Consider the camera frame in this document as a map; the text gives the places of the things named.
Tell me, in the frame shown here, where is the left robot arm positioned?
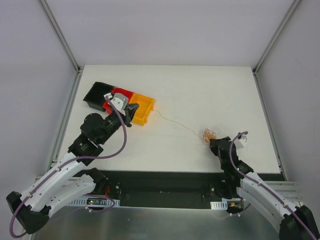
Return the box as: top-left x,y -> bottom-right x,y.
6,103 -> 139,239

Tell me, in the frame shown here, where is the white cable duct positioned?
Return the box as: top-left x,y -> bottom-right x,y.
210,201 -> 228,211
67,196 -> 120,208

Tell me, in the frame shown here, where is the yellow plastic bin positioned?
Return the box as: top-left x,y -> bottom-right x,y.
129,93 -> 156,126

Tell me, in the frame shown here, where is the right aluminium frame post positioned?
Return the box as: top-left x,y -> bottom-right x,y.
252,0 -> 302,75

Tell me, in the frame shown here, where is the black plastic bin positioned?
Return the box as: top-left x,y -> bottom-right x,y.
83,81 -> 115,112

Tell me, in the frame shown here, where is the left aluminium frame post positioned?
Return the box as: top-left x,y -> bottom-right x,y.
37,0 -> 82,73

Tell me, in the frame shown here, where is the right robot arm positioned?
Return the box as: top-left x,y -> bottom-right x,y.
209,131 -> 320,240

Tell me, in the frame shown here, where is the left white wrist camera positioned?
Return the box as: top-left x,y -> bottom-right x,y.
102,92 -> 129,114

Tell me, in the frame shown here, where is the right white cable duct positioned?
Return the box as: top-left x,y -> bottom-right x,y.
210,201 -> 228,211

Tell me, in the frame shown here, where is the aluminium frame post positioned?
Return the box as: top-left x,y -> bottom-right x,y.
252,0 -> 302,75
37,0 -> 82,73

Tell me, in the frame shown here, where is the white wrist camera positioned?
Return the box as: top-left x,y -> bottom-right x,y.
234,134 -> 248,149
102,92 -> 129,114

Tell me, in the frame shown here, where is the red plastic bin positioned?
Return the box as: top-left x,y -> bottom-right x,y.
102,87 -> 134,115

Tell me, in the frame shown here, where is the left white cable duct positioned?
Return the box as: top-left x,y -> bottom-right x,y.
67,196 -> 120,208

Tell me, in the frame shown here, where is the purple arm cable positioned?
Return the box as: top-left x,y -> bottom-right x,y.
9,98 -> 129,238
229,131 -> 318,240

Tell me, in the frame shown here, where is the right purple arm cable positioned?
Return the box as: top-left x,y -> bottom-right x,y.
229,131 -> 318,240

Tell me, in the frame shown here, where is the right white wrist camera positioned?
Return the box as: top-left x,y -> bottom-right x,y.
234,134 -> 248,149

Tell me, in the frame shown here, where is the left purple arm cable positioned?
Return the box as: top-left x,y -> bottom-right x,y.
9,98 -> 129,238

